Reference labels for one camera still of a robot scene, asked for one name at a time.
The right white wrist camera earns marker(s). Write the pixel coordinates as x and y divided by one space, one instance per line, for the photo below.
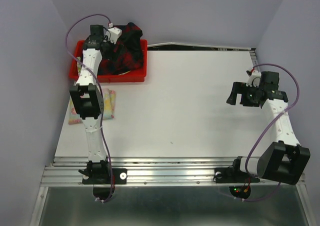
254 78

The aluminium right side rail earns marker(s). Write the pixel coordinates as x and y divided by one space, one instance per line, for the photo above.
253 56

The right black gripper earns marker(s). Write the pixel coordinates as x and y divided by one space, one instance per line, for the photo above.
236 86

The red plastic bin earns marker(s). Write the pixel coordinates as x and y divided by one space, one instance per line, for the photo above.
135 76

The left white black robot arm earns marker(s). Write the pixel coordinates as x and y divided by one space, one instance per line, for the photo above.
88 101

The pastel floral folded skirt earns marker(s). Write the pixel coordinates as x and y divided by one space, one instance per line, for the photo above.
109 97

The aluminium front rail frame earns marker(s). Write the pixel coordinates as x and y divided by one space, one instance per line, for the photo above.
164 191

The red navy plaid skirt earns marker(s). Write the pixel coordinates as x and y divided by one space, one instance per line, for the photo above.
128 55

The lemon print skirt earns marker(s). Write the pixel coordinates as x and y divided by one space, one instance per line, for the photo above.
79 65

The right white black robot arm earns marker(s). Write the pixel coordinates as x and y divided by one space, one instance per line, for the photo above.
285 159

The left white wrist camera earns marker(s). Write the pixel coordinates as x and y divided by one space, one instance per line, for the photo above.
113 33

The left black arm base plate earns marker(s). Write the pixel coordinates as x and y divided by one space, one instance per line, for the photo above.
119 177

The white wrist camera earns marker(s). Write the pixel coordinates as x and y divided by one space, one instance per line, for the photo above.
113 33
254 78

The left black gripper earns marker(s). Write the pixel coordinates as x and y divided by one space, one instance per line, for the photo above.
111 53

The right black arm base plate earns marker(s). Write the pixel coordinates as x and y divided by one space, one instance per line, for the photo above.
226 175

